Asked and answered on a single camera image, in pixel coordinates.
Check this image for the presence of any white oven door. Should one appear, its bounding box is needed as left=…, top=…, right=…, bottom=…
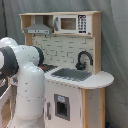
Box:
left=0, top=86, right=12, bottom=108

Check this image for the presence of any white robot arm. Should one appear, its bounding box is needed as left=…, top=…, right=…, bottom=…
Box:
left=0, top=37, right=45, bottom=128

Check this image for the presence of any wooden toy kitchen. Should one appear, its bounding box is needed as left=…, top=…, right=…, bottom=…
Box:
left=10, top=11, right=114, bottom=128

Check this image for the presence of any grey toy sink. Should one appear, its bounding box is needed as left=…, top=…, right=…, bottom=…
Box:
left=52, top=68, right=92, bottom=81

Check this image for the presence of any black toy faucet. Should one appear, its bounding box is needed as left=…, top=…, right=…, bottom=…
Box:
left=75, top=51, right=93, bottom=70

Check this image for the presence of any black toy stovetop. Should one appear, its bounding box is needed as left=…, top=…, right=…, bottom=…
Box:
left=40, top=64, right=58, bottom=72

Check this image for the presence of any ice dispenser panel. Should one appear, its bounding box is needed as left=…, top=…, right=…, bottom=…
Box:
left=54, top=94, right=70, bottom=120

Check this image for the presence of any toy microwave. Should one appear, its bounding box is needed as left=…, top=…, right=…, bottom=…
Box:
left=54, top=14, right=92, bottom=34

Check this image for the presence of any grey range hood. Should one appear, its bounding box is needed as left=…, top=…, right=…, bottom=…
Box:
left=24, top=15, right=52, bottom=34

